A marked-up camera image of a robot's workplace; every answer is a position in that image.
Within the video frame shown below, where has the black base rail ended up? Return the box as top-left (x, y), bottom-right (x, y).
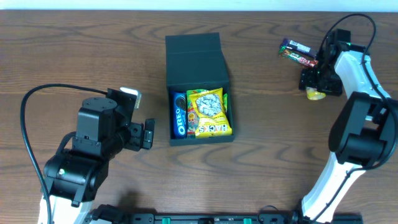
top-left (90, 203), bottom-right (364, 224)

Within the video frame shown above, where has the dark blue chocolate bar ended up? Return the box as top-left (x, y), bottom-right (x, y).
top-left (280, 39), bottom-right (317, 58)

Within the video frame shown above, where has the black gift box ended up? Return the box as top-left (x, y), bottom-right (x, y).
top-left (165, 33), bottom-right (235, 146)

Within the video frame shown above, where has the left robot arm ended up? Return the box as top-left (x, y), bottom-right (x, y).
top-left (38, 87), bottom-right (155, 223)

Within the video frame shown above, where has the green Haribo gummy bag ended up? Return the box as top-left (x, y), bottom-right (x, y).
top-left (187, 89), bottom-right (228, 138)

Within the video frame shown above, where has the blue Oreo cookie pack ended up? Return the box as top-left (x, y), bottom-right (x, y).
top-left (172, 91), bottom-right (187, 139)

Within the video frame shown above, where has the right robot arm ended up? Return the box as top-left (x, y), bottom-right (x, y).
top-left (293, 29), bottom-right (397, 223)

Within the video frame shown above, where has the green red candy bar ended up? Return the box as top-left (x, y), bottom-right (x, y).
top-left (279, 47), bottom-right (318, 68)

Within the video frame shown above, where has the yellow candy jar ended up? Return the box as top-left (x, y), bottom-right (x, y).
top-left (306, 87), bottom-right (326, 101)

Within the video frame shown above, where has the yellow Hacks candy bag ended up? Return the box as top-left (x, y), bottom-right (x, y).
top-left (189, 88), bottom-right (233, 138)

